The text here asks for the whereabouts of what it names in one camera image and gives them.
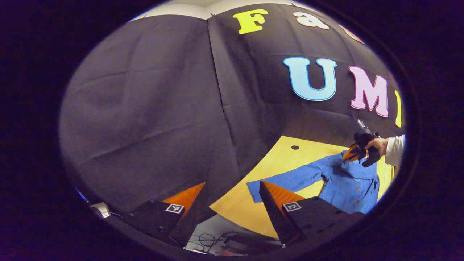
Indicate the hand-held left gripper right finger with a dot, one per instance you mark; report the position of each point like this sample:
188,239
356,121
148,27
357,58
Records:
275,217

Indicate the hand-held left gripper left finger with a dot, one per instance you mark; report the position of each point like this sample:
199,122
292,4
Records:
194,217

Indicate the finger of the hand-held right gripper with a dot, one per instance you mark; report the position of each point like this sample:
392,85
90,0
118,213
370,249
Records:
349,154

